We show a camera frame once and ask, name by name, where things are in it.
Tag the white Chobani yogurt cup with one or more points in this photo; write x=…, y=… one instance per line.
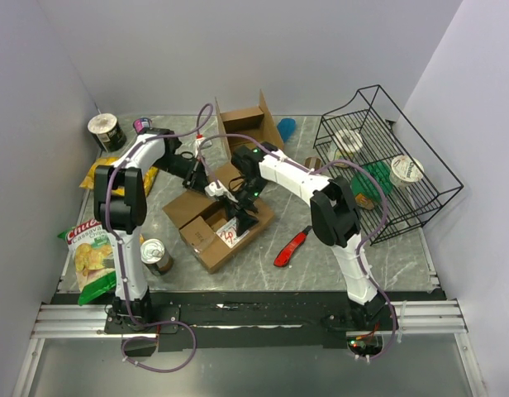
x=405, y=171

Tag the metal tin can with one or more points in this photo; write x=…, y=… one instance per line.
x=156, y=257

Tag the labelled cardboard express box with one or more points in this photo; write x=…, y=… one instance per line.
x=208, y=232

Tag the purple yogurt cup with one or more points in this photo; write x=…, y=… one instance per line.
x=142, y=123

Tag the plain taped cardboard box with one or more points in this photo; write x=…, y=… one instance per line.
x=256, y=122

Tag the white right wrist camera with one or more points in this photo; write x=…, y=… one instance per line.
x=218, y=189

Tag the red black box cutter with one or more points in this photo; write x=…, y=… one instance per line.
x=285, y=255

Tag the white tape roll cup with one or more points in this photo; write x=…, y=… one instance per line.
x=345, y=145

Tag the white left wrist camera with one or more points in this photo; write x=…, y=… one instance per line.
x=201, y=142

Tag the black wire basket rack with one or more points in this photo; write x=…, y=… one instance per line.
x=386, y=210

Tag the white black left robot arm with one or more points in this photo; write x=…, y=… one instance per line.
x=120, y=205

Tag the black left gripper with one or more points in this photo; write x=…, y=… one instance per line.
x=197, y=179

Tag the green Chuba chips bag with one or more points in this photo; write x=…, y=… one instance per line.
x=92, y=255

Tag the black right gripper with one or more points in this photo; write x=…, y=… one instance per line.
x=236, y=210

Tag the black paper cup white lid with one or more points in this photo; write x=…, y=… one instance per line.
x=106, y=131

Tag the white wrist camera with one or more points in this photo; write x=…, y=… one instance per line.
x=201, y=142
x=218, y=189

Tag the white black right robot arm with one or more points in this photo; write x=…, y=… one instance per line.
x=335, y=218

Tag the aluminium rail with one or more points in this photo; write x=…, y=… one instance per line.
x=68, y=321

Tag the blue plastic object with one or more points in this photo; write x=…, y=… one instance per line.
x=286, y=127

